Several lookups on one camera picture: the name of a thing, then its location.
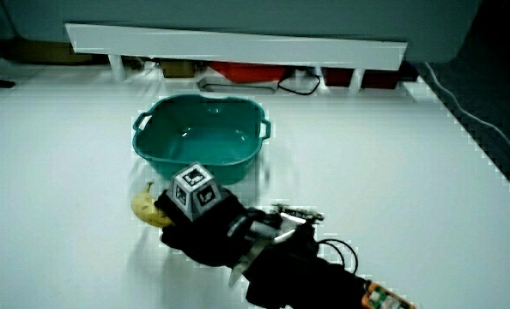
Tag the person's right hand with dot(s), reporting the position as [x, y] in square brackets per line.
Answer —
[203, 234]

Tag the yellow banana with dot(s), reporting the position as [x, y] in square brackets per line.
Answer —
[145, 208]

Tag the white desk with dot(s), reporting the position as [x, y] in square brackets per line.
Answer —
[379, 171]

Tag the white desk shelf riser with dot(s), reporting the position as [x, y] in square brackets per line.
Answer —
[238, 45]

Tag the teal plastic basin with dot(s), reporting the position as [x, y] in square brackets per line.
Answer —
[203, 143]

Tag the grey flat tray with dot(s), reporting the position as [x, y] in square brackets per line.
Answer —
[238, 88]

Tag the small brown box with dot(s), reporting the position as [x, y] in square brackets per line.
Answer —
[177, 68]

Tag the red plastic box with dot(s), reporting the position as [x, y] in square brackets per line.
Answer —
[248, 71]

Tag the orange circuit board module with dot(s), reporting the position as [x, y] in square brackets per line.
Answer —
[384, 299]

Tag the dark red box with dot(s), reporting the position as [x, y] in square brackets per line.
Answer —
[377, 79]

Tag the brown cardboard box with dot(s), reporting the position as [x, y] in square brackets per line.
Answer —
[44, 52]

